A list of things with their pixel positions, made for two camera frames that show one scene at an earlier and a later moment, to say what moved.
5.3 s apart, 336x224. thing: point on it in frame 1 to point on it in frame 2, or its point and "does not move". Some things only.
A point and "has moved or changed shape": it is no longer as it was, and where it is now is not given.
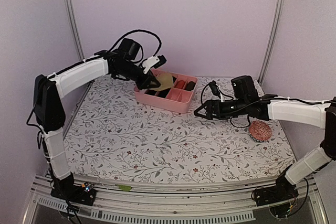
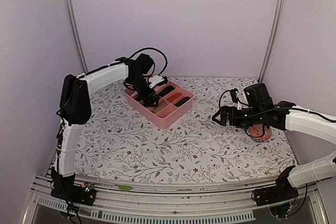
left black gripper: x=145 y=84 to x=149 y=102
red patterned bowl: x=259 y=131 does not move
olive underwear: x=190 y=86 to x=182 y=101
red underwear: x=180 y=84 to x=174 y=97
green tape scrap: x=124 y=188 does not move
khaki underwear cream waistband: x=166 y=80 to x=155 y=109
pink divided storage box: x=177 y=98 has moved or changed shape
